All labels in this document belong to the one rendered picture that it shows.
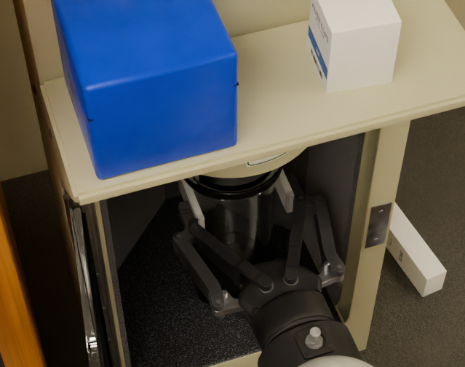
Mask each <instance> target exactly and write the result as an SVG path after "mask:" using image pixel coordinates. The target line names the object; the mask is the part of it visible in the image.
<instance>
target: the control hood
mask: <svg viewBox="0 0 465 367"><path fill-rule="evenodd" d="M392 3H393V5H394V7H395V9H396V11H397V13H398V15H399V17H400V19H401V21H402V25H401V29H400V37H399V42H398V47H397V55H396V60H395V64H394V73H393V77H392V82H391V83H386V84H378V85H374V86H369V87H362V88H357V89H353V90H345V91H340V92H333V93H328V94H326V92H325V90H324V88H323V86H322V83H321V81H320V78H319V75H318V73H317V70H316V68H315V66H314V63H313V60H312V59H311V56H310V53H309V50H308V48H307V42H308V32H309V20H305V21H302V22H298V23H293V24H289V25H284V26H280V27H276V28H271V29H267V30H264V31H259V32H255V33H249V34H245V35H242V36H237V37H233V38H230V39H231V41H232V43H233V45H234V47H235V49H236V51H237V81H238V83H239V85H238V86H237V143H236V145H234V146H231V147H228V148H224V149H219V150H216V151H211V152H208V153H205V154H200V155H196V156H193V157H188V158H185V159H179V160H176V161H173V162H168V163H165V164H162V165H157V166H153V167H148V168H145V169H142V170H136V171H133V172H131V173H125V174H122V175H117V176H114V177H110V178H105V179H99V178H98V177H97V176H96V175H95V171H94V167H93V165H92V161H91V159H90V155H89V152H88V150H87V146H86V143H85V141H84V137H83V135H82V131H81V128H80V126H79V122H78V119H77V116H76V112H75V110H74V107H73V104H72V101H71V97H70V95H69V92H68V88H67V86H66V83H65V77H61V78H58V79H52V80H49V81H45V82H43V85H40V89H41V96H42V100H43V104H44V110H45V114H46V118H47V124H48V128H49V129H48V133H49V136H50V139H51V143H52V149H53V153H54V157H55V164H56V168H57V172H58V175H59V177H60V182H61V184H62V187H63V188H64V189H65V191H66V192H67V193H68V195H69V196H70V197H71V199H72V200H73V201H74V202H77V203H79V205H86V204H89V203H92V202H97V201H100V200H105V199H108V198H112V197H117V196H119V195H123V194H128V193H131V192H136V191H139V190H142V189H147V188H151V187H154V186H159V185H162V184H167V183H170V182H173V181H179V180H181V179H184V178H190V177H193V176H196V175H201V174H204V173H209V172H212V171H216V170H221V169H224V168H227V167H232V166H235V165H240V164H244V163H246V162H252V161H255V160H258V159H263V158H266V157H271V156H274V155H278V154H283V153H286V152H289V151H294V150H297V149H302V148H306V147H309V146H313V145H317V144H320V143H325V142H328V141H333V140H336V139H339V138H345V137H348V136H351V135H356V134H359V133H364V132H367V131H371V130H375V129H378V128H382V127H387V126H390V125H395V124H398V123H401V122H406V121H410V120H413V119H417V118H421V117H426V116H429V115H432V114H437V113H440V112H444V111H449V110H452V109H455V108H460V107H463V106H465V30H464V29H463V27H462V26H461V24H460V23H459V22H458V20H457V19H456V17H455V15H454V14H453V13H452V11H451V10H450V8H449V7H448V5H447V4H446V3H445V1H444V0H392Z"/></svg>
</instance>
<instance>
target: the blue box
mask: <svg viewBox="0 0 465 367"><path fill-rule="evenodd" d="M51 3H52V11H53V15H54V21H55V27H56V32H57V40H58V44H59V48H60V56H61V60H62V65H63V73H64V77H65V83H66V86H67V88H68V92H69V95H70V97H71V101H72V104H73V107H74V110H75V112H76V116H77V119H78V122H79V126H80V128H81V131H82V135H83V137H84V141H85V143H86V146H87V150H88V152H89V155H90V159H91V161H92V165H93V167H94V171H95V175H96V176H97V177H98V178H99V179H105V178H110V177H114V176H117V175H122V174H125V173H131V172H133V171H136V170H142V169H145V168H148V167H153V166H157V165H162V164H165V163H168V162H173V161H176V160H179V159H185V158H188V157H193V156H196V155H200V154H205V153H208V152H211V151H216V150H219V149H224V148H228V147H231V146H234V145H236V143H237V86H238V85H239V83H238V81H237V51H236V49H235V47H234V45H233V43H232V41H231V39H230V37H229V35H228V33H227V30H226V28H225V26H224V24H223V22H222V20H221V18H220V16H219V14H218V11H217V9H216V8H215V5H214V4H213V2H212V0H51Z"/></svg>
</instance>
